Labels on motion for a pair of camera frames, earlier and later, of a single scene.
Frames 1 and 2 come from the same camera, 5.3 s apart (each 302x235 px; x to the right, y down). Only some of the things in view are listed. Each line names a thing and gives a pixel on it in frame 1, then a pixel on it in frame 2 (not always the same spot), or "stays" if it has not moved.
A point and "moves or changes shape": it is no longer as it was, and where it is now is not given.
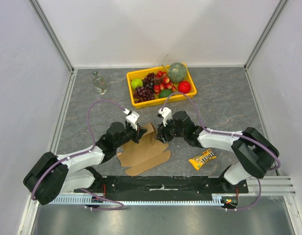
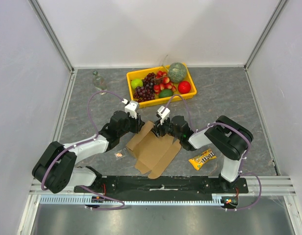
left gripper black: x=138 y=133 -> x=138 y=123
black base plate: x=166 y=184 stays
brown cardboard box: x=135 y=155 moves or changes shape
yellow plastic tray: x=177 y=96 stays
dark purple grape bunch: x=146 y=92 stays
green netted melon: x=177 y=72 stays
